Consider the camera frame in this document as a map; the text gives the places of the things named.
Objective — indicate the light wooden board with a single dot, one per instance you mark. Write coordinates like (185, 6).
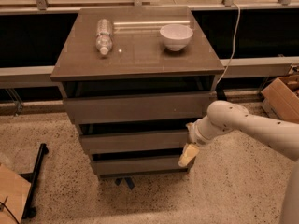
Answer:
(14, 190)

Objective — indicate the grey drawer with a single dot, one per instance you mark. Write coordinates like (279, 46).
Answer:
(125, 142)
(133, 166)
(111, 109)

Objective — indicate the grey drawer cabinet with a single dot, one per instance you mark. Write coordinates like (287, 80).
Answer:
(138, 64)

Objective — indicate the brown cardboard box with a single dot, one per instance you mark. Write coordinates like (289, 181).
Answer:
(281, 100)

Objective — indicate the metal window railing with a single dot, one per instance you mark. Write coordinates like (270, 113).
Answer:
(149, 0)

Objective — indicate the blue tape cross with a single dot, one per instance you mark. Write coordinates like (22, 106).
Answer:
(128, 180)

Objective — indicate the white ceramic bowl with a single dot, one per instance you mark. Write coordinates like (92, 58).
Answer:
(176, 36)

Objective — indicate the clear plastic water bottle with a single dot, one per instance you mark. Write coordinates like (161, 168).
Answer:
(104, 32)

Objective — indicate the grey bottom drawer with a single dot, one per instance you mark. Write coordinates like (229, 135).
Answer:
(133, 166)

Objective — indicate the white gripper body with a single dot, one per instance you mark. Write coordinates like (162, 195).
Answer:
(195, 134)

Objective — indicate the black metal stand leg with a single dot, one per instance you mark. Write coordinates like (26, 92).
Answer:
(29, 209)

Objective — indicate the grey top drawer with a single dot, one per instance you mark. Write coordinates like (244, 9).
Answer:
(111, 109)

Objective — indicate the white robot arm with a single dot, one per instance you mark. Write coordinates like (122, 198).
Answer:
(223, 117)

